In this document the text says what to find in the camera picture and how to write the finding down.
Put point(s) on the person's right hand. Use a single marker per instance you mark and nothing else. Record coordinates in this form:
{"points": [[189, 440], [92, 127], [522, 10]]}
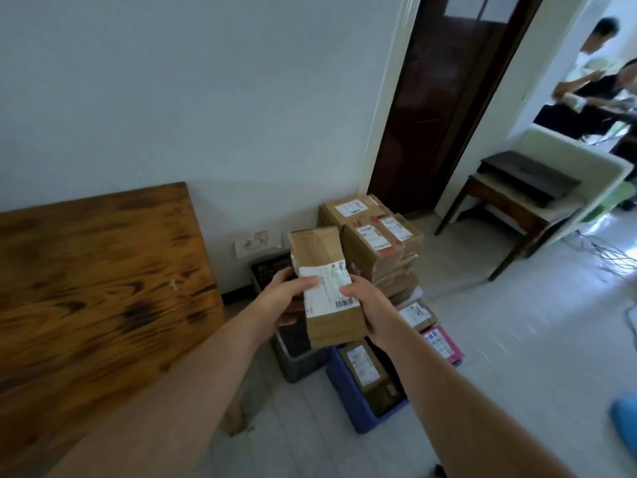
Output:
{"points": [[375, 313]]}

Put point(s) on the person's left hand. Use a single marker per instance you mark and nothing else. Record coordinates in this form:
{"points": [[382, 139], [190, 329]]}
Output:
{"points": [[281, 298]]}

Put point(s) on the person's left thumb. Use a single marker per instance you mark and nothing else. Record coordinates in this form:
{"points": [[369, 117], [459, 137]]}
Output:
{"points": [[307, 284]]}

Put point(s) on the person's right thumb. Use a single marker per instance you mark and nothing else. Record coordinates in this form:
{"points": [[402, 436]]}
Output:
{"points": [[352, 292]]}

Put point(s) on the brown paper parcel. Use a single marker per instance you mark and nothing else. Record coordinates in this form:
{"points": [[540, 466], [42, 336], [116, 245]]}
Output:
{"points": [[326, 258]]}

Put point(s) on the person's left forearm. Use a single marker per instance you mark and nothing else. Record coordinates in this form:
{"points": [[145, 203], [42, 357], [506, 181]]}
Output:
{"points": [[169, 398]]}

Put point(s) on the person's right forearm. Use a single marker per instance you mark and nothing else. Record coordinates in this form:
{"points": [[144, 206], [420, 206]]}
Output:
{"points": [[458, 408]]}

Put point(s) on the black plastic crate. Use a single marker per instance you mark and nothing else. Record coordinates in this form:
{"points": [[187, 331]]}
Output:
{"points": [[266, 273]]}

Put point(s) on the stack of cardboard boxes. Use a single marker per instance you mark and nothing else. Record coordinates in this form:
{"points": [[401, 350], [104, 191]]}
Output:
{"points": [[371, 243]]}

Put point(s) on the grey plastic crate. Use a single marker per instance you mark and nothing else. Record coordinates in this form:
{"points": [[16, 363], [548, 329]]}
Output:
{"points": [[293, 358]]}

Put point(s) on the labelled carton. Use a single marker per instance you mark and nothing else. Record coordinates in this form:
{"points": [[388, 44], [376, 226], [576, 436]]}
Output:
{"points": [[366, 368]]}

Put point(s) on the pink plastic mailer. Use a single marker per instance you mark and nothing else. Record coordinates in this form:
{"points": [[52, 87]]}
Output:
{"points": [[443, 344]]}

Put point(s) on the blue plastic crate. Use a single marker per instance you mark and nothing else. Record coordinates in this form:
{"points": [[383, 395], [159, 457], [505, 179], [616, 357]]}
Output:
{"points": [[351, 403]]}

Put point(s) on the dark brown wooden door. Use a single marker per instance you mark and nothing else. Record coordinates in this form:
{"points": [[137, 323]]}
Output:
{"points": [[438, 104]]}

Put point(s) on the blue plastic object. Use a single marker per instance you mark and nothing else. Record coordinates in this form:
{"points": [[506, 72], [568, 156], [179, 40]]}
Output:
{"points": [[626, 420]]}

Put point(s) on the white wall socket plate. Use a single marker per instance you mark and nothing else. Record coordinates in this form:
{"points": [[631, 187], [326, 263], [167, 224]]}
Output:
{"points": [[256, 242]]}

